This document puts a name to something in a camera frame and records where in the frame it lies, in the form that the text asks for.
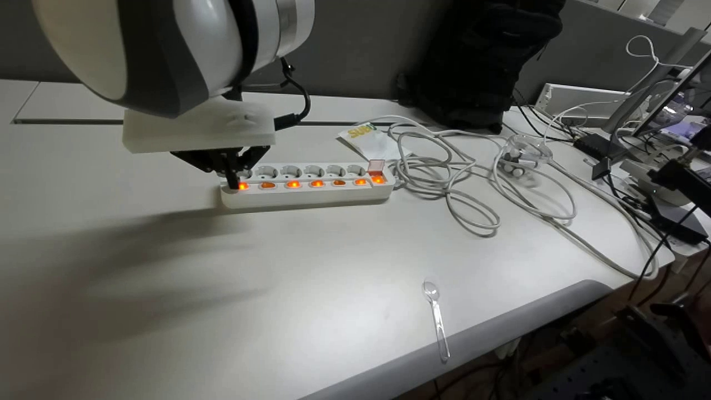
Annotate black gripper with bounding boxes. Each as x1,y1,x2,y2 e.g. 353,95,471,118
168,144,273,191

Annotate white power strip orange switches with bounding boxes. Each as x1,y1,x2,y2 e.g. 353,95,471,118
217,159,397,212

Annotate white paper label yellow print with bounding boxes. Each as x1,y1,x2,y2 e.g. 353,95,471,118
338,120,396,162

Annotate clear plastic spoon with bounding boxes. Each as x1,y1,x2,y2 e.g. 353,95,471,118
420,278,453,365

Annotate black fabric bag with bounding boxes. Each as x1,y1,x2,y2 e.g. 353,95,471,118
393,0,568,132

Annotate clear plastic bag with plug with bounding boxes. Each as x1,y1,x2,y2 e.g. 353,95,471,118
493,132,556,187

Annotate white flat box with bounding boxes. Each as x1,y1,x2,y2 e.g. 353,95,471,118
532,80,634,126

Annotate black clamp device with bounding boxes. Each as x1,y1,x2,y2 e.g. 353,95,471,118
649,158,711,217

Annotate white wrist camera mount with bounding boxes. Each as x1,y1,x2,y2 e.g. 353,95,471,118
120,95,278,155

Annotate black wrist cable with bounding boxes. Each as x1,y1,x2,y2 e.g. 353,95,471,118
273,56,313,132

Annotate white power cable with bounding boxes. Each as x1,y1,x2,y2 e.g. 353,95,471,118
384,118,663,282

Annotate thin white cable loop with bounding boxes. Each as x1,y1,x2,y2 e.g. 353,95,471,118
623,30,664,70

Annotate black cable bundle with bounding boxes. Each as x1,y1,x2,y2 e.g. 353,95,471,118
602,164,711,307

